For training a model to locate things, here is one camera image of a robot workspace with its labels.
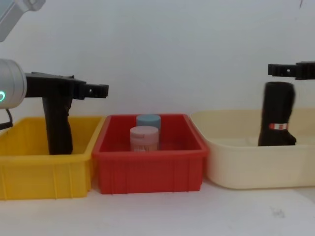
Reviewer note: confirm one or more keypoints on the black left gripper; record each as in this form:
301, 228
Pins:
54, 84

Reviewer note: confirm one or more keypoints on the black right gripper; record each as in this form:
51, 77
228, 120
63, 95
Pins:
306, 70

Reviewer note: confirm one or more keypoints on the plain black cloth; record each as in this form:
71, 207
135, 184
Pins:
59, 127

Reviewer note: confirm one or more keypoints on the silver and grey left robot arm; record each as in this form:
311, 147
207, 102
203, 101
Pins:
12, 81

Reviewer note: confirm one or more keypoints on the jar with blue lid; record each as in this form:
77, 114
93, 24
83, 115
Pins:
148, 121

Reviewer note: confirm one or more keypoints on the jar with pink lid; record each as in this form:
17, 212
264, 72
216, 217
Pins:
144, 138

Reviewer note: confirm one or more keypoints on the red plastic bin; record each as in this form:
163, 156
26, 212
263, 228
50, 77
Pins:
150, 172

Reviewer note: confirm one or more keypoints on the cream plastic bin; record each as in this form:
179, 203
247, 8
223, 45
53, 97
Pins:
258, 167

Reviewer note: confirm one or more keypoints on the yellow plastic bin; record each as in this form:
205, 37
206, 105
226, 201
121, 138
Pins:
37, 174

